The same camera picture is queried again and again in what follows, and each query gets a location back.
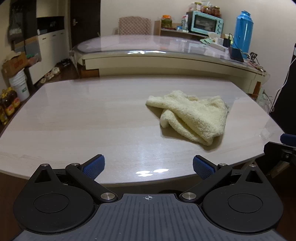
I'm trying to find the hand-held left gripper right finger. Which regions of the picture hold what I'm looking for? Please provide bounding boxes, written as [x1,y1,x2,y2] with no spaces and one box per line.
[180,155,270,205]

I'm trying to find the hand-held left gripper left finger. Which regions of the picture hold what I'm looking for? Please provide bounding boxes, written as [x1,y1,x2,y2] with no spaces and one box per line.
[29,154,118,205]

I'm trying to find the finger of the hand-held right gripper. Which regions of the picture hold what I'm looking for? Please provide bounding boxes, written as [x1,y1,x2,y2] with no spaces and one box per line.
[280,133,296,147]
[264,141,296,168]

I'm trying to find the cream fluffy towel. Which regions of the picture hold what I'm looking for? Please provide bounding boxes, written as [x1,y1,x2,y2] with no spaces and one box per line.
[146,90,230,146]

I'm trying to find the black cabinet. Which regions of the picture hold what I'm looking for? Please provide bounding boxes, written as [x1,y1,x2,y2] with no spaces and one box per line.
[272,43,296,133]

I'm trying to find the dark smartphone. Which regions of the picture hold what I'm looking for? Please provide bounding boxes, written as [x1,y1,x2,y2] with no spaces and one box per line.
[228,46,245,63]

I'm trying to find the dark shoes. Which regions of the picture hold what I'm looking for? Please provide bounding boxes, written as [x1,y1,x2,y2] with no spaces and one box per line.
[55,59,71,68]

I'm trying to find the white plastic bucket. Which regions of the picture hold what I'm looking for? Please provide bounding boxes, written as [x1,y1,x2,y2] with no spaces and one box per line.
[9,69,31,101]

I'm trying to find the white power strip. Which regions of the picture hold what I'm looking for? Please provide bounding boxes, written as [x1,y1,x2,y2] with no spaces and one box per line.
[209,43,227,52]

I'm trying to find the blue thermos jug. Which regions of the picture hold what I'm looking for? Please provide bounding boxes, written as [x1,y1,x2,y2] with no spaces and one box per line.
[233,10,252,55]

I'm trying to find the beige table with glass top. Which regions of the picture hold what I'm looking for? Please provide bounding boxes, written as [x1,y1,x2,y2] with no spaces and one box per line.
[69,35,270,94]

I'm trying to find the light green cloth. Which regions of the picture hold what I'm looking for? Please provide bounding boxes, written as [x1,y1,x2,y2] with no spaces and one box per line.
[200,37,218,46]

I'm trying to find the white low cabinet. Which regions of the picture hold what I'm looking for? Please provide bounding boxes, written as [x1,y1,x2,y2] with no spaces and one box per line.
[27,16,68,85]

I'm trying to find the cardboard box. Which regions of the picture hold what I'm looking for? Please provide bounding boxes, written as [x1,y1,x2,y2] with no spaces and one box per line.
[2,52,28,77]

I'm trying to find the wooden side shelf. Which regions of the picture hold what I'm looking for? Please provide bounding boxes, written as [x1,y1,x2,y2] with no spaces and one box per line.
[154,20,210,39]

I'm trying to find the teal toaster oven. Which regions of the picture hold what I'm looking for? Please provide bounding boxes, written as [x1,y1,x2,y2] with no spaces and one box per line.
[187,11,224,36]

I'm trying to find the dark wooden door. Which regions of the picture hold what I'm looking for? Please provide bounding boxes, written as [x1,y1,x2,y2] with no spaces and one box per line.
[70,0,101,50]

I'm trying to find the chair with quilted cover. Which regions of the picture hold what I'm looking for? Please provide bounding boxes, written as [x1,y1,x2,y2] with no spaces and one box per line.
[118,16,152,36]

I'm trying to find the jar with orange lid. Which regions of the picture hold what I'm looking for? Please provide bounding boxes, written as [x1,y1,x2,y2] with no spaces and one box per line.
[161,15,173,28]

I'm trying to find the hanging grey bag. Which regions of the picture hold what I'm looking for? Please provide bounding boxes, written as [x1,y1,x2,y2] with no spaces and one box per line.
[8,0,26,43]

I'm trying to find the dark tall cabinet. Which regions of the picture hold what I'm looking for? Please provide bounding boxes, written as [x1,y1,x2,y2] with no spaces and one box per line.
[9,0,38,53]

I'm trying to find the white cable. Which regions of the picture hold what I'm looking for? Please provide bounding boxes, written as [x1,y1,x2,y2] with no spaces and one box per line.
[264,67,291,114]

